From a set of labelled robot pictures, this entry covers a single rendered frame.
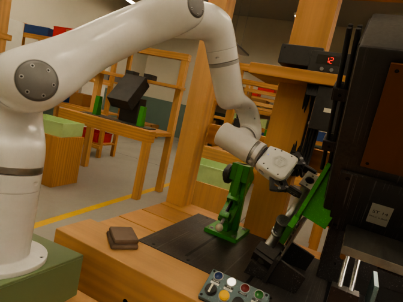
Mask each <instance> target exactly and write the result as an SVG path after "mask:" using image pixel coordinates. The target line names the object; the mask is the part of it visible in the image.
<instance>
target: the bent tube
mask: <svg viewBox="0 0 403 302"><path fill-rule="evenodd" d="M317 179H318V176H317V175H315V174H313V173H312V172H310V171H307V173H306V174H305V175H304V177H303V179H302V180H301V181H300V183H299V184H300V185H301V187H300V191H302V195H301V197H300V198H297V197H296V198H295V199H294V201H293V203H292V204H291V206H290V208H289V209H288V210H287V212H286V214H285V215H286V216H287V217H288V218H289V219H290V220H291V219H292V217H293V216H294V214H296V213H297V211H298V210H299V208H300V207H301V205H302V203H303V202H304V200H305V198H306V196H307V195H308V194H309V192H310V190H311V189H312V187H313V185H314V183H315V182H316V180H317ZM279 240H280V238H275V237H274V236H273V235H272V234H271V235H270V236H269V238H268V239H267V240H266V242H265V243H266V244H267V245H269V246H270V247H271V248H274V247H275V246H276V244H277V243H278V242H279Z"/></svg>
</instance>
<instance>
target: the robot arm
mask: <svg viewBox="0 0 403 302"><path fill-rule="evenodd" d="M172 38H180V39H192V40H202V41H203V42H204V44H205V48H206V54H207V60H208V64H209V69H210V74H211V78H212V84H213V89H214V93H215V98H216V101H217V103H218V105H219V106H220V107H221V108H222V109H225V110H231V109H234V110H235V111H236V113H237V116H238V118H239V123H240V128H238V127H235V126H233V125H231V124H230V123H224V124H223V125H222V126H221V127H220V128H219V130H218V131H217V133H216V135H215V139H214V143H215V144H216V145H217V146H219V147H220V148H222V149H224V150H225V151H227V152H228V153H231V154H232V155H234V156H235V157H237V158H239V159H240V160H242V161H244V162H245V163H247V164H248V165H250V166H252V167H255V169H256V170H257V171H258V172H259V173H260V174H261V175H262V176H264V177H265V178H267V179H268V180H269V190H270V191H272V192H285V193H286V192H288V193H289V194H291V195H292V196H294V197H297V198H300V197H301V195H302V191H300V190H298V189H297V188H295V187H294V186H292V185H290V186H289V185H288V183H287V181H286V180H287V179H288V178H289V177H290V175H291V174H292V172H293V171H294V169H303V170H302V171H303V172H304V173H307V171H310V172H312V173H313V174H316V173H317V170H315V169H313V168H312V167H310V166H309V165H306V162H305V161H304V158H303V157H302V156H301V154H300V153H299V152H296V153H292V154H289V153H287V152H285V151H283V150H281V149H278V148H276V147H272V146H270V147H267V144H264V143H263V142H261V141H260V140H259V139H260V138H261V121H260V115H259V112H258V108H257V106H256V105H255V103H254V102H253V101H252V100H251V99H250V98H248V97H247V96H246V95H245V94H244V91H243V85H242V77H241V73H240V65H239V57H238V53H237V46H236V39H235V34H234V27H233V24H232V21H231V18H230V16H229V15H228V14H227V13H226V12H225V11H224V10H223V9H222V8H220V7H219V6H217V5H215V4H212V3H210V2H204V1H203V0H141V1H139V2H136V3H133V4H131V5H129V6H126V7H124V8H121V9H119V10H116V11H114V12H112V13H109V14H107V15H105V16H103V17H100V18H98V19H95V20H93V21H91V22H89V23H86V24H84V25H82V26H79V27H77V28H75V29H72V30H70V31H67V32H64V33H62V34H59V35H56V36H54V37H50V38H47V39H45V40H41V41H37V42H34V43H30V44H26V45H23V46H19V47H16V48H13V49H11V50H7V51H6V52H2V53H0V280H2V279H9V278H14V277H18V276H23V275H25V274H28V273H31V272H33V271H35V270H37V269H39V268H40V267H41V266H43V265H44V264H45V262H46V261H47V254H48V252H47V249H46V248H45V247H44V246H43V245H41V244H39V243H37V242H36V241H32V236H33V231H34V224H35V217H36V213H37V206H38V199H39V194H40V188H41V181H42V176H43V169H44V162H45V157H46V138H45V133H44V124H43V112H44V111H46V110H50V109H51V108H53V107H55V106H57V105H58V104H60V103H61V102H63V101H65V100H66V99H67V98H69V97H70V96H71V95H72V94H73V93H75V92H76V91H78V90H79V89H80V88H81V87H82V86H84V85H85V84H86V83H87V82H88V81H90V80H91V79H92V78H93V77H95V76H96V75H97V74H99V73H100V72H102V71H103V70H105V69H106V68H108V67H110V66H112V65H114V64H115V63H117V62H119V61H121V60H123V59H125V58H127V57H129V56H131V55H133V54H135V53H137V52H140V51H142V50H144V49H146V48H149V47H152V46H154V45H157V44H159V43H162V42H165V41H167V40H170V39H172ZM298 160H299V161H298ZM274 184H276V185H278V187H277V186H275V185H274Z"/></svg>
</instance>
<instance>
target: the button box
mask: <svg viewBox="0 0 403 302"><path fill-rule="evenodd" d="M217 272H220V271H218V270H216V269H213V270H212V272H211V273H210V275H209V277H208V279H207V281H206V282H205V284H204V286H203V287H202V289H201V291H200V293H199V299H200V300H202V301H204V302H233V299H234V298H235V297H241V298H242V299H243V302H269V299H270V295H269V294H268V293H266V292H264V291H262V290H259V289H257V288H255V287H253V286H251V285H249V284H247V283H244V282H241V281H240V280H237V279H235V278H234V277H231V276H228V275H226V274H224V273H222V272H221V273H222V278H221V279H219V280H218V279H216V278H215V273H217ZM229 278H234V279H235V281H236V283H235V285H233V286H230V285H229V284H228V283H227V281H228V279H229ZM209 283H213V284H214V285H215V286H216V293H214V294H213V295H209V294H207V293H206V290H205V287H206V285H207V284H209ZM243 284H247V285H248V286H249V291H248V292H243V291H242V290H241V286H242V285H243ZM222 290H226V291H228V293H229V295H230V296H229V299H228V300H227V301H222V300H220V298H219V293H220V291H222ZM256 291H262V292H263V298H261V299H259V298H256V297H255V292H256Z"/></svg>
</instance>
